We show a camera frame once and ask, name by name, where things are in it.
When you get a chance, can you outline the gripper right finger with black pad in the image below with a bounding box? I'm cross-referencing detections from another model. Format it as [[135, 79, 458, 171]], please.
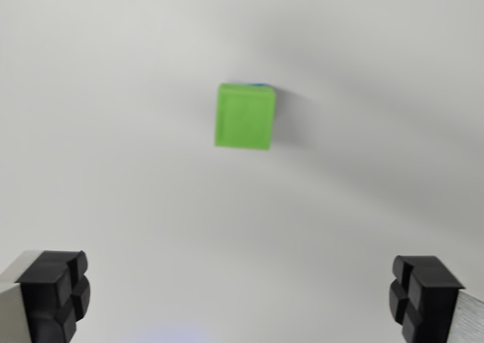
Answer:
[[388, 255, 484, 343]]

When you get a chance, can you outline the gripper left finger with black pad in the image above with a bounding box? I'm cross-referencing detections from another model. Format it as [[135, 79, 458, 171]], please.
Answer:
[[0, 249, 92, 343]]

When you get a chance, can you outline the green cube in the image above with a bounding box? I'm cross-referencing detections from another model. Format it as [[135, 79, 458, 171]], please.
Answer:
[[214, 82, 276, 151]]

